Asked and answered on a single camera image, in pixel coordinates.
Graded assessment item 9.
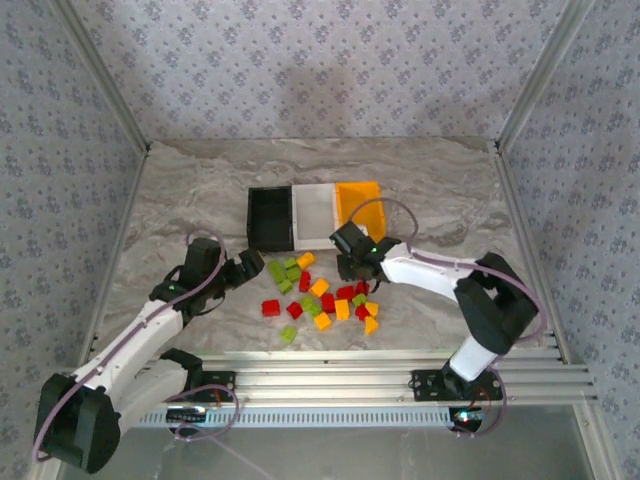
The black plastic container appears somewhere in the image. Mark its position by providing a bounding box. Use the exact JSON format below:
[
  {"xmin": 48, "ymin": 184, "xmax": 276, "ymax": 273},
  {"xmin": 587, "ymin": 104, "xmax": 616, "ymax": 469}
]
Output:
[{"xmin": 246, "ymin": 185, "xmax": 296, "ymax": 253}]

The white plastic container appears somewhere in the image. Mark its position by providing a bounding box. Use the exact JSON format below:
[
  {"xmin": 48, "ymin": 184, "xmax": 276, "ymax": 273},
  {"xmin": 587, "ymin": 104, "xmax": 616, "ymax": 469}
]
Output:
[{"xmin": 289, "ymin": 183, "xmax": 346, "ymax": 251}]

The orange plastic container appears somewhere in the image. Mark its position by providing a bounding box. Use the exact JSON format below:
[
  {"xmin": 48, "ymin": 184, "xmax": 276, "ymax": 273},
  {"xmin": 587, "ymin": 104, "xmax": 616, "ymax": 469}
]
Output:
[{"xmin": 334, "ymin": 180, "xmax": 389, "ymax": 244}]

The small circuit board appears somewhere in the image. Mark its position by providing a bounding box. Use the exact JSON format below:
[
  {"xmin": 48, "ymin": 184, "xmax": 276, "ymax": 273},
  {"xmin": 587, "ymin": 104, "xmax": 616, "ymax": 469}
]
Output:
[
  {"xmin": 448, "ymin": 406, "xmax": 492, "ymax": 432},
  {"xmin": 166, "ymin": 406, "xmax": 210, "ymax": 426}
]

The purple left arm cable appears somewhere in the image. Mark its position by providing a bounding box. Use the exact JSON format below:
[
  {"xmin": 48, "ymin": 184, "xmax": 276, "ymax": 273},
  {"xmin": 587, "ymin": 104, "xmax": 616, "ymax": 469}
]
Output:
[{"xmin": 30, "ymin": 228, "xmax": 276, "ymax": 480}]

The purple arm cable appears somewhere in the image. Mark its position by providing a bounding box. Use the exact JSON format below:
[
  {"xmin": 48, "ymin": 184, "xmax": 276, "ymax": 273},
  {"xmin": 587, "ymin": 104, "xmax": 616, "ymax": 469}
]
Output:
[
  {"xmin": 30, "ymin": 228, "xmax": 276, "ymax": 480},
  {"xmin": 347, "ymin": 197, "xmax": 544, "ymax": 441}
]

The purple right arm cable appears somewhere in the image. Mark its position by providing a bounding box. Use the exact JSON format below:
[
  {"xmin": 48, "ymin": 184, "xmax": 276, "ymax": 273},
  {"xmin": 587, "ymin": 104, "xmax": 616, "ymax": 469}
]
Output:
[{"xmin": 347, "ymin": 197, "xmax": 544, "ymax": 441}]

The aluminium table side rail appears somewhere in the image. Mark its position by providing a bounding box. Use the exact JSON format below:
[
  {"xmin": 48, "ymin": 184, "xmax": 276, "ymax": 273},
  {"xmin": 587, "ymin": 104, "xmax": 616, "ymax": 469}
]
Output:
[
  {"xmin": 77, "ymin": 144, "xmax": 151, "ymax": 369},
  {"xmin": 489, "ymin": 139, "xmax": 574, "ymax": 364}
]

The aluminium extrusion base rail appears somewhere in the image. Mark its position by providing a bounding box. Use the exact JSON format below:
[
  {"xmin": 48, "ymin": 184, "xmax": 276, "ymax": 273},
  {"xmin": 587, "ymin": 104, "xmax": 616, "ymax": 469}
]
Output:
[{"xmin": 74, "ymin": 348, "xmax": 600, "ymax": 407}]

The grey slotted cable duct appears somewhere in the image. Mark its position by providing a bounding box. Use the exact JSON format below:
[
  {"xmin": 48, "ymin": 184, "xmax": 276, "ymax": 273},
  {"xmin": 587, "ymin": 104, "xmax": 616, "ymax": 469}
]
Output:
[{"xmin": 137, "ymin": 405, "xmax": 464, "ymax": 429}]

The aluminium frame post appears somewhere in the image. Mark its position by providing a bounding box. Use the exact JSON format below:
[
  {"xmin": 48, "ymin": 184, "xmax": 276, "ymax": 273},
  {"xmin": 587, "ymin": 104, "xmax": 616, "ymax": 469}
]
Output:
[
  {"xmin": 49, "ymin": 0, "xmax": 152, "ymax": 154},
  {"xmin": 493, "ymin": 0, "xmax": 599, "ymax": 151}
]

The aluminium frame leg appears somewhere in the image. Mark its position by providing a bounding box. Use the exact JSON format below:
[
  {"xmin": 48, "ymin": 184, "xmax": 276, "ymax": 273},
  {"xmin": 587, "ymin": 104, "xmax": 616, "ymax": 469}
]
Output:
[
  {"xmin": 29, "ymin": 457, "xmax": 66, "ymax": 480},
  {"xmin": 572, "ymin": 402, "xmax": 624, "ymax": 480}
]

